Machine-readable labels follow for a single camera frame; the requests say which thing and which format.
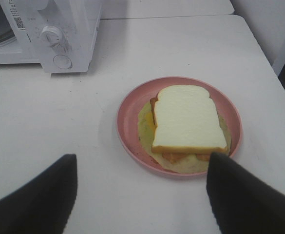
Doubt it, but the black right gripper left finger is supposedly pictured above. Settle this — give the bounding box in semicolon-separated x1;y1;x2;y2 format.
0;154;78;234

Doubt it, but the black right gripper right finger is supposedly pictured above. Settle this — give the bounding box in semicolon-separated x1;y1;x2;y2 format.
206;153;285;234

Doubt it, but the white bread sandwich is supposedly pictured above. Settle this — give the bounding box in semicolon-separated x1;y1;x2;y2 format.
137;85;232;174

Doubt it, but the pink round plate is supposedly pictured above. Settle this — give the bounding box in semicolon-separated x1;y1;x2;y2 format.
116;77;243;179

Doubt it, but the round white door button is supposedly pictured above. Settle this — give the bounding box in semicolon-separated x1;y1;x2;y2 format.
53;55;72;69

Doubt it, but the white timer knob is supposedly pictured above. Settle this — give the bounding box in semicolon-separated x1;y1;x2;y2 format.
39;25;63;48

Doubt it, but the white microwave oven body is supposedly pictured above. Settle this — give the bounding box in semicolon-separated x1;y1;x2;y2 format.
0;0;102;73

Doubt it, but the warning label sticker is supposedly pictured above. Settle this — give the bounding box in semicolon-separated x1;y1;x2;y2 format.
8;0;25;31

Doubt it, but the upper white power knob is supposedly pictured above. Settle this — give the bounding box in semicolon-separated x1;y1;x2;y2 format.
35;0;51;11

